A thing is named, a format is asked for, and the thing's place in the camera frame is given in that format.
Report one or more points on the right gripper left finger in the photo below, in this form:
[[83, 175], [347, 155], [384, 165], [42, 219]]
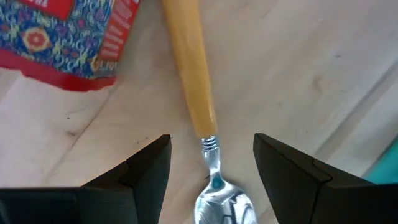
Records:
[[109, 199]]

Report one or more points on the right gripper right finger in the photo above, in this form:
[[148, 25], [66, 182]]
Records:
[[311, 193]]

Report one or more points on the teal plastic bin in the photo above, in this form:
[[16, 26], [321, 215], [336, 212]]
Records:
[[385, 168]]

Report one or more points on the patterned red spice tin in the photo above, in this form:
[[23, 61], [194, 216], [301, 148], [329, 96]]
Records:
[[56, 43]]

